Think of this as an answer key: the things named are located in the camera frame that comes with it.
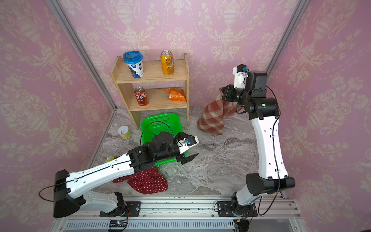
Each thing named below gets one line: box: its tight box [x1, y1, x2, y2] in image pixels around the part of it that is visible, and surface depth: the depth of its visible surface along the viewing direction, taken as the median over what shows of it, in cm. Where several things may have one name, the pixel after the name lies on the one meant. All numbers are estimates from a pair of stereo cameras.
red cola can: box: [134, 87, 149, 107], surface depth 87 cm
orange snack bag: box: [164, 87, 187, 102], surface depth 94 cm
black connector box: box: [233, 218, 250, 232], surface depth 73 cm
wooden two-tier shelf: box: [109, 53, 190, 130], surface depth 83 cm
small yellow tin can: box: [117, 125, 132, 140], surface depth 102 cm
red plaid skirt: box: [197, 87, 243, 135], surface depth 81 cm
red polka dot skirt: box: [112, 166, 169, 195], surface depth 81 cm
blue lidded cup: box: [122, 50, 144, 79], surface depth 71 cm
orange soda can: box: [160, 49, 175, 76], surface depth 73 cm
